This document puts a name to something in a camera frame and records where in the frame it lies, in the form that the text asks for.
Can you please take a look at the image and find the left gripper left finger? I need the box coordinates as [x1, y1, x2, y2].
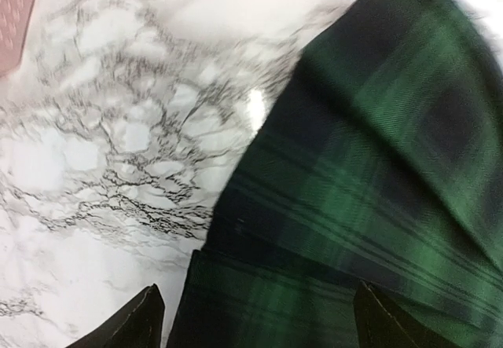
[68, 284, 164, 348]

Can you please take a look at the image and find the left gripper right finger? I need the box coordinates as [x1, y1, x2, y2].
[353, 281, 457, 348]

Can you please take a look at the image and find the green plaid skirt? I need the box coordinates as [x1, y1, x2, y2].
[167, 0, 502, 347]

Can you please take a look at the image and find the pink plastic basket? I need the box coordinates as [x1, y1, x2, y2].
[0, 0, 35, 76]

